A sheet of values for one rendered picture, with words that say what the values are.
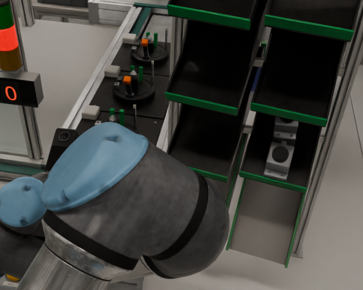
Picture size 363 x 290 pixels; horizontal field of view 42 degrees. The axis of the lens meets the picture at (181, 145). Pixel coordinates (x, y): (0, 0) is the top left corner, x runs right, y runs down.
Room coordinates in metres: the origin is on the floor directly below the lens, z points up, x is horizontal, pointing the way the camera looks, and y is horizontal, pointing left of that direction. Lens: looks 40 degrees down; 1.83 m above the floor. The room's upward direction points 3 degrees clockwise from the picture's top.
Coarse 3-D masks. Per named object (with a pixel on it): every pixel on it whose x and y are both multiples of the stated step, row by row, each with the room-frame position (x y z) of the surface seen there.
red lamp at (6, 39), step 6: (0, 30) 0.92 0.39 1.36; (6, 30) 0.92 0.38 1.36; (12, 30) 0.93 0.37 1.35; (0, 36) 0.92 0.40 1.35; (6, 36) 0.92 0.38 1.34; (12, 36) 0.93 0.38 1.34; (0, 42) 0.92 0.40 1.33; (6, 42) 0.92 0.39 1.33; (12, 42) 0.93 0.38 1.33; (0, 48) 0.92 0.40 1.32; (6, 48) 0.92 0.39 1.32; (12, 48) 0.92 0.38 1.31
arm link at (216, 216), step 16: (208, 192) 0.44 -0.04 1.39; (208, 208) 0.37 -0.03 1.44; (224, 208) 0.39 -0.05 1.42; (208, 224) 0.36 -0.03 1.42; (224, 224) 0.37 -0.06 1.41; (192, 240) 0.34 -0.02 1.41; (208, 240) 0.35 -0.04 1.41; (224, 240) 0.37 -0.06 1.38; (144, 256) 0.38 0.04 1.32; (176, 256) 0.33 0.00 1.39; (192, 256) 0.34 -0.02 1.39; (208, 256) 0.35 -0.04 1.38; (144, 272) 0.40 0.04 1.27; (160, 272) 0.37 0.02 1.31; (176, 272) 0.36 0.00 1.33; (192, 272) 0.36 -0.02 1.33
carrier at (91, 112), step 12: (84, 108) 1.17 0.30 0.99; (96, 108) 1.17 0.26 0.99; (84, 120) 1.13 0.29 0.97; (96, 120) 1.14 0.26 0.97; (108, 120) 1.11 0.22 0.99; (120, 120) 1.09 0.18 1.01; (132, 120) 1.15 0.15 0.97; (144, 120) 1.15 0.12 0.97; (156, 120) 1.15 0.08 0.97; (144, 132) 1.09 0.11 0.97; (156, 132) 1.09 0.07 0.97; (156, 144) 1.06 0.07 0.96
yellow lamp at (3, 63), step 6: (18, 48) 0.94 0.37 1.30; (0, 54) 0.92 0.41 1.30; (6, 54) 0.92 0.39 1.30; (12, 54) 0.92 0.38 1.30; (18, 54) 0.94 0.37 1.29; (0, 60) 0.92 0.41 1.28; (6, 60) 0.92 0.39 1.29; (12, 60) 0.92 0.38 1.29; (18, 60) 0.93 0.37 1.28; (0, 66) 0.92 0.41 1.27; (6, 66) 0.92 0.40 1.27; (12, 66) 0.92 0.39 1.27; (18, 66) 0.93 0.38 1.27
